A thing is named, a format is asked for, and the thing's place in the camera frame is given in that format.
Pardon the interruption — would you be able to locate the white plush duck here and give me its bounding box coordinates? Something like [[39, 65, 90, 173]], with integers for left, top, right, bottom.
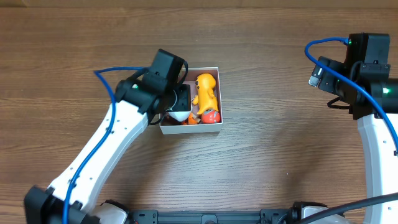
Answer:
[[167, 111, 201, 125]]

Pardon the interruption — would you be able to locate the orange dinosaur toy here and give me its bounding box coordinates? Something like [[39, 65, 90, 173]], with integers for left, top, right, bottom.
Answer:
[[192, 73, 219, 115]]

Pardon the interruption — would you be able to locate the red ball toy with eye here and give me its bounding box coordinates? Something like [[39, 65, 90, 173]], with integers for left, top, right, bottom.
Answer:
[[201, 109, 221, 124]]

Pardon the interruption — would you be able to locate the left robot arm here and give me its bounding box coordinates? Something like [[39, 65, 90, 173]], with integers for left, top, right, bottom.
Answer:
[[24, 49, 190, 224]]

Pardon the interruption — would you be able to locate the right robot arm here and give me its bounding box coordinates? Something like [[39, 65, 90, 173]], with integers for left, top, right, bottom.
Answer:
[[279, 33, 397, 223]]

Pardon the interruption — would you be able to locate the white box with pink interior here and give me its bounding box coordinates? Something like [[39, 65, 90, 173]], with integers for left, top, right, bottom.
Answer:
[[160, 67, 223, 134]]

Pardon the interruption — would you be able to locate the thick black cable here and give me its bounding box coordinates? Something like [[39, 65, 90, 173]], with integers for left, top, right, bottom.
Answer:
[[297, 192, 398, 224]]

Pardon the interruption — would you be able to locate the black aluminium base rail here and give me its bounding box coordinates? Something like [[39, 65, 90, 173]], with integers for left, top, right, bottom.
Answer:
[[127, 209, 289, 224]]

